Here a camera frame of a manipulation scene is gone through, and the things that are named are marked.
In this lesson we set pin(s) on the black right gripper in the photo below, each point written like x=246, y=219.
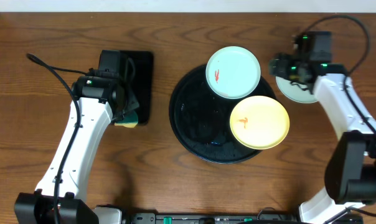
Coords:
x=276, y=65

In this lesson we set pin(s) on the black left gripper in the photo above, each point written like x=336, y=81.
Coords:
x=131, y=106

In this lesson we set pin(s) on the green yellow sponge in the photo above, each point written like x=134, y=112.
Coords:
x=128, y=120

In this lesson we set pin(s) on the mint plate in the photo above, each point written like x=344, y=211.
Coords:
x=233, y=72
x=295, y=92

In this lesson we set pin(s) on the yellow plate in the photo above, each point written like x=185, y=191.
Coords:
x=259, y=122

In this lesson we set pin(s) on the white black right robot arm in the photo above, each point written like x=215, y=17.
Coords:
x=350, y=176

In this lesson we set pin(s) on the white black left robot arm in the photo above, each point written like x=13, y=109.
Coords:
x=99, y=97

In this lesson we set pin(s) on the black rectangular tray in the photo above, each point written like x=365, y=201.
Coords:
x=141, y=83

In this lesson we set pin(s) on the black round tray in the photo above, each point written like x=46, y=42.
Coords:
x=200, y=119

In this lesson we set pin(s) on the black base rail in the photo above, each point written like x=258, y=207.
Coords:
x=206, y=218

